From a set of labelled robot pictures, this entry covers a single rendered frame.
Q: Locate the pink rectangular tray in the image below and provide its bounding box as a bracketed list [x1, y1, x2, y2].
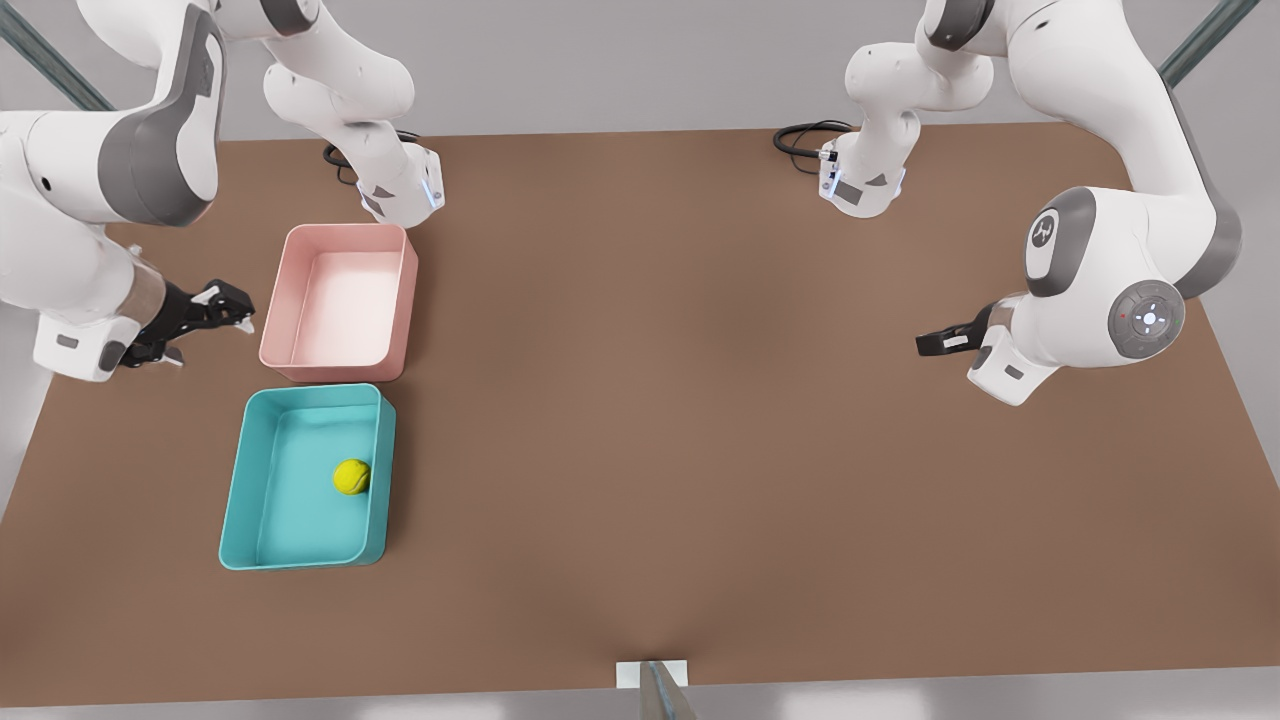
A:
[259, 223, 419, 384]

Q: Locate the teal rectangular tray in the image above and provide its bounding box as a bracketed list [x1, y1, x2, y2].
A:
[219, 384, 397, 572]

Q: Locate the black cable loop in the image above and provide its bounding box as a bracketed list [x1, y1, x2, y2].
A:
[773, 120, 857, 177]
[322, 130, 422, 187]

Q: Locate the silver frame post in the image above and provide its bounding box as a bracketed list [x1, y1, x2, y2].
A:
[0, 8, 114, 113]
[1159, 0, 1263, 88]

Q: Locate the silver post with white foot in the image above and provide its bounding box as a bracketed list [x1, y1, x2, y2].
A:
[615, 659, 701, 720]

